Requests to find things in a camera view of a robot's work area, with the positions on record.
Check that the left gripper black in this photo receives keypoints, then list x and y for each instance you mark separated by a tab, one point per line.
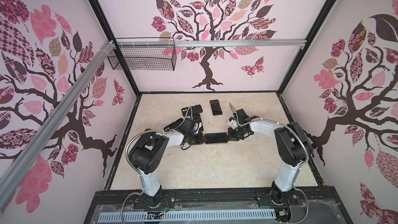
200	140

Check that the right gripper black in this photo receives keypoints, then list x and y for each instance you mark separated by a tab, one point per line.
230	137

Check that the purple phone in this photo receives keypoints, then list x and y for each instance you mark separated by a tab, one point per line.
216	137

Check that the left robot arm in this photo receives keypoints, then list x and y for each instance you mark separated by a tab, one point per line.
145	151

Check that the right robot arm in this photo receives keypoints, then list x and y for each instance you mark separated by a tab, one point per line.
292	144

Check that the dark phone screen up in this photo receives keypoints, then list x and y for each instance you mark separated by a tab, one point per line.
198	120

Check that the large black phone case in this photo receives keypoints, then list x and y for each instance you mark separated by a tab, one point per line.
173	125

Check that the small black phone case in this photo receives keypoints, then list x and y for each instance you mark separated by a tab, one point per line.
193	110

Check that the silver-edged black phone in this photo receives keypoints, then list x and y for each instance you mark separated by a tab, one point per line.
215	107

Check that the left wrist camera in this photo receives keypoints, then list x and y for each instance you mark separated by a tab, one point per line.
196	127

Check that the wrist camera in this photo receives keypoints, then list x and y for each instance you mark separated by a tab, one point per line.
196	127
233	123

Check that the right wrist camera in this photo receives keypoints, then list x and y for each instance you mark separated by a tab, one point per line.
233	123

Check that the back aluminium rail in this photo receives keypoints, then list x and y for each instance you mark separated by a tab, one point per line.
215	43

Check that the aluminium rail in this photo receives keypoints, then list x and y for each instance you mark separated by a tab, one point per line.
19	168
215	43

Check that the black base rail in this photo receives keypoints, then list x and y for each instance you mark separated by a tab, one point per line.
307	205

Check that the black wire basket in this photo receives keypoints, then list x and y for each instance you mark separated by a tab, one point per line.
144	53

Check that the white slotted cable duct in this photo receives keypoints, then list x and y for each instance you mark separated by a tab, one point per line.
187	216

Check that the left aluminium rail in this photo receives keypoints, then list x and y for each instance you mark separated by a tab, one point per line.
19	168

